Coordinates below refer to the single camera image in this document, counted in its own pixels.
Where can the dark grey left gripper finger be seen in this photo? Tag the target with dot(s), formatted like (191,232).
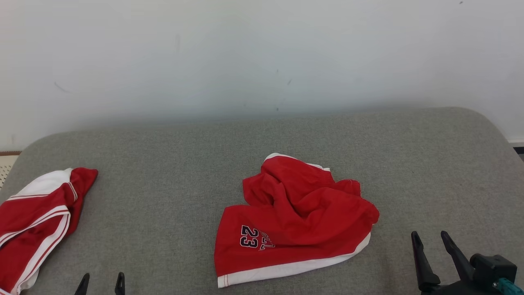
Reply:
(120,287)
(83,287)

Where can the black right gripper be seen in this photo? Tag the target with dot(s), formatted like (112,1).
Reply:
(458,290)

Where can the red and white jersey shirt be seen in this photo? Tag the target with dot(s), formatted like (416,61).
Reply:
(28,213)

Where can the red shorts with number 23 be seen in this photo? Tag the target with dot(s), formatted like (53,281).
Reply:
(303,217)

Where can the grey fabric sofa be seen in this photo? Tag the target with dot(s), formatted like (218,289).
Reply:
(163,196)

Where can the cream perforated laundry basket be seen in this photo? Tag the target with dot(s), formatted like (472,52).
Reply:
(6,168)

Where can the white baseboard strip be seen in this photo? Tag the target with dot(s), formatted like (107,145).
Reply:
(516,143)

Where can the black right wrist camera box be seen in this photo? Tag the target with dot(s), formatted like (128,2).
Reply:
(493,267)

